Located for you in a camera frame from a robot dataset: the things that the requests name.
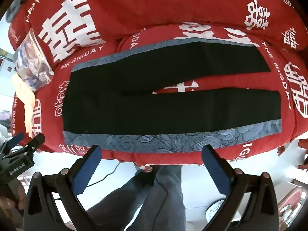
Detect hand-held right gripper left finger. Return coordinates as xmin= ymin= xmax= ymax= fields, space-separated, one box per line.
xmin=23 ymin=145 xmax=126 ymax=231

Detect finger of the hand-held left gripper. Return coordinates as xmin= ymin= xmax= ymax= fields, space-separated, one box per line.
xmin=0 ymin=132 xmax=25 ymax=155
xmin=13 ymin=133 xmax=46 ymax=160

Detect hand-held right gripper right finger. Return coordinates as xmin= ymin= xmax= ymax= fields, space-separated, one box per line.
xmin=202 ymin=145 xmax=285 ymax=231

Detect black shorts with grey waistband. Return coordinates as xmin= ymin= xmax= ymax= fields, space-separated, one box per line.
xmin=62 ymin=38 xmax=282 ymax=154

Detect person's left hand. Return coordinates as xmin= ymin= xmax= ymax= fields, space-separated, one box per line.
xmin=0 ymin=179 xmax=26 ymax=218

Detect white patterned plate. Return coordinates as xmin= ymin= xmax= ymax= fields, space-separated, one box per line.
xmin=204 ymin=198 xmax=228 ymax=222

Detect peach cloth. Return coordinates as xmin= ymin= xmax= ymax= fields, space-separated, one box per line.
xmin=11 ymin=73 xmax=37 ymax=139

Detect person's right leg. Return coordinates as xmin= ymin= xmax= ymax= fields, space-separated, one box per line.
xmin=123 ymin=165 xmax=187 ymax=231

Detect colourful printed pillow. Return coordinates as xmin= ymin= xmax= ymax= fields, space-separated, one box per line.
xmin=13 ymin=28 xmax=54 ymax=92

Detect red round tray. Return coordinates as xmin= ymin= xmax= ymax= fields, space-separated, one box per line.
xmin=277 ymin=185 xmax=308 ymax=213

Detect red printed bed sheet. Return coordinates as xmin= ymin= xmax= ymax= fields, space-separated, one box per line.
xmin=7 ymin=22 xmax=308 ymax=171

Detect red printed duvet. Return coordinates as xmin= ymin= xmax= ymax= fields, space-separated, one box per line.
xmin=7 ymin=0 xmax=308 ymax=64

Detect black cable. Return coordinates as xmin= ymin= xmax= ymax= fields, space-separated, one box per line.
xmin=87 ymin=162 xmax=140 ymax=188

